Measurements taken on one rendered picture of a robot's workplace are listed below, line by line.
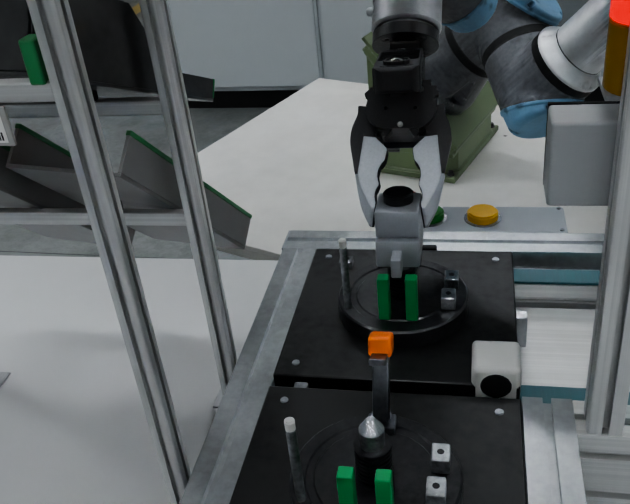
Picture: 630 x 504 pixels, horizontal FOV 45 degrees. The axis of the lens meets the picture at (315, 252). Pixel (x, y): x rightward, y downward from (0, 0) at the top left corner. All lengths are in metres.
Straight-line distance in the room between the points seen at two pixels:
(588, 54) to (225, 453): 0.73
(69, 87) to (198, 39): 3.59
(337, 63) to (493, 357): 3.30
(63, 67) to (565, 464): 0.50
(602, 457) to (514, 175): 0.71
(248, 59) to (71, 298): 3.02
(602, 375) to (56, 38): 0.49
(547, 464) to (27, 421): 0.60
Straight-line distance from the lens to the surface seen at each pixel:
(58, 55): 0.55
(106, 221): 0.60
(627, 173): 0.59
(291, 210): 1.29
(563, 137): 0.60
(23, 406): 1.01
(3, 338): 1.14
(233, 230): 0.92
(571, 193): 0.62
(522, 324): 0.85
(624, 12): 0.57
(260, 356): 0.83
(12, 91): 0.59
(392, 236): 0.77
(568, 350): 0.89
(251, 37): 4.04
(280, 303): 0.90
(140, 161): 0.74
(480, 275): 0.90
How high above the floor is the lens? 1.47
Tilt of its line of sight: 32 degrees down
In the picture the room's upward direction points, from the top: 6 degrees counter-clockwise
